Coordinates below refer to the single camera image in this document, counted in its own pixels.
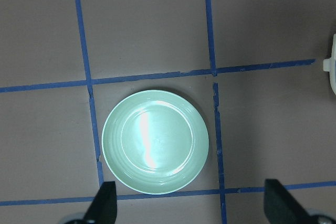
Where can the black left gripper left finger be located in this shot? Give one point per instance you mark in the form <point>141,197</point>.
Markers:
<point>103,208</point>

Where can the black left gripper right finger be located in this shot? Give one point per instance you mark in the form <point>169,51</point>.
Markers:
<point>281,207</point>

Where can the white rice cooker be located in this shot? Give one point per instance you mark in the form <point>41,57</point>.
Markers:
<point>329,66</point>

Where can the light green round plate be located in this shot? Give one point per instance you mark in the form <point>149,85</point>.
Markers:
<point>155,142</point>

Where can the blue tape grid lines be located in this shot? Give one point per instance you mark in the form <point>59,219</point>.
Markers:
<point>253,69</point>

